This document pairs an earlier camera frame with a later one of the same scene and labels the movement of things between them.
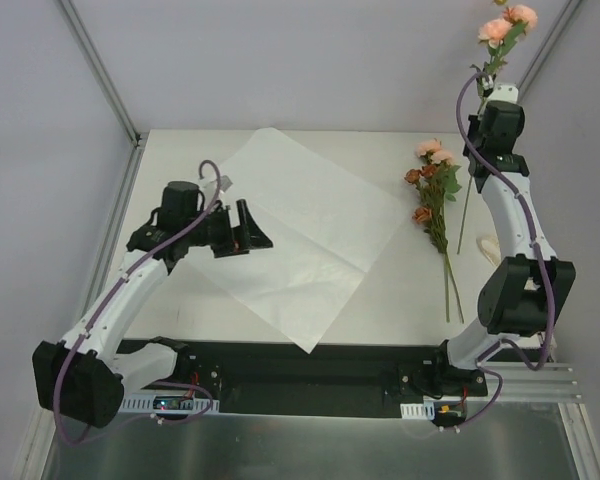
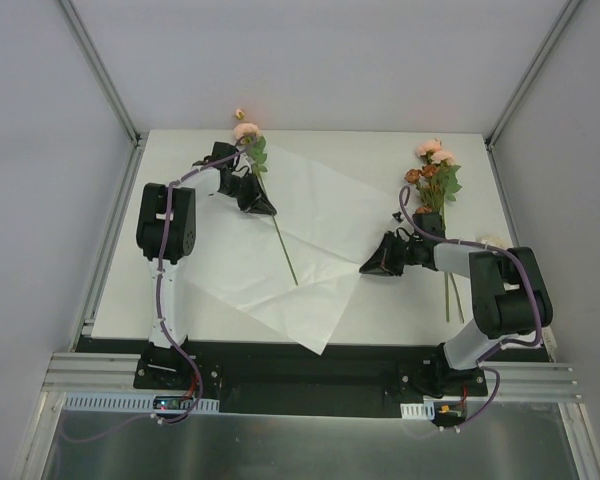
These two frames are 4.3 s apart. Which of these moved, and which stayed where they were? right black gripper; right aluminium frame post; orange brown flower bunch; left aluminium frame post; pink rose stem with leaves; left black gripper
Moved: left black gripper; right black gripper; pink rose stem with leaves
Stayed: right aluminium frame post; left aluminium frame post; orange brown flower bunch
